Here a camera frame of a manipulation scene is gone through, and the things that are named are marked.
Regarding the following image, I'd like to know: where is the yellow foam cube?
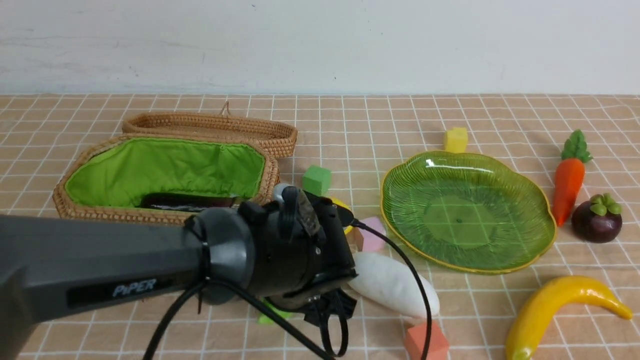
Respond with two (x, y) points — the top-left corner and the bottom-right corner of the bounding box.
(443, 127), (469, 154)

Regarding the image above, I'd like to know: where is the yellow lemon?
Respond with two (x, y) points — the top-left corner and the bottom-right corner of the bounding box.
(329, 197), (355, 235)

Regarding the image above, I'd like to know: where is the white radish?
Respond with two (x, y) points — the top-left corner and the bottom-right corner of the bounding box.
(349, 251), (427, 320)

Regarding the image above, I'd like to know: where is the pink foam cube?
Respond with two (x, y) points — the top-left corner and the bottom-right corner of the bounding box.
(356, 216), (387, 252)

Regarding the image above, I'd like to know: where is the purple eggplant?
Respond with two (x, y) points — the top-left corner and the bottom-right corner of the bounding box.
(138, 193), (246, 214)

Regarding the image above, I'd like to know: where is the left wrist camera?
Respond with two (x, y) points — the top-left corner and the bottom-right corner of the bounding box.
(273, 183), (321, 242)

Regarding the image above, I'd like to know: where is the green glass plate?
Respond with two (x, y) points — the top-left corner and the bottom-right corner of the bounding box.
(380, 151), (558, 275)

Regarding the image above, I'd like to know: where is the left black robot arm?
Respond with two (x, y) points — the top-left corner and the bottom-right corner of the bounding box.
(0, 184), (357, 360)

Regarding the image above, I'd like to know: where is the green foam cube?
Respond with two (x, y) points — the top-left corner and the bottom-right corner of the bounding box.
(302, 165), (333, 197)

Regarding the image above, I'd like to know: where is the dark purple mangosteen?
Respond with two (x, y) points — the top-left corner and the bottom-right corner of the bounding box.
(571, 193), (623, 244)

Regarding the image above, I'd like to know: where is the woven wicker basket green lining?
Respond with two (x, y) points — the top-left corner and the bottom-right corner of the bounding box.
(52, 133), (280, 226)

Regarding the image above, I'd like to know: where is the orange carrot green top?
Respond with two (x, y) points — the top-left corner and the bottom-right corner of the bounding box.
(551, 129), (593, 228)

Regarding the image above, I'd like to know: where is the green cucumber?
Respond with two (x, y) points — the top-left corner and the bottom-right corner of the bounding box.
(257, 299), (296, 326)

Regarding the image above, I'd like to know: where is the orange foam cube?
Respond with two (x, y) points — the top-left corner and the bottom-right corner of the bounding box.
(404, 320), (450, 360)

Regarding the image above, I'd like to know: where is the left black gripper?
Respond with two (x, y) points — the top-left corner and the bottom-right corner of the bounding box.
(240, 191), (358, 326)

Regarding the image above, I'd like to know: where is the yellow banana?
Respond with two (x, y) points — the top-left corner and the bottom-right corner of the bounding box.
(505, 275), (634, 360)

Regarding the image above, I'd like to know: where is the woven wicker basket lid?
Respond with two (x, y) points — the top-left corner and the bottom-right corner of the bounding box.
(121, 101), (298, 158)

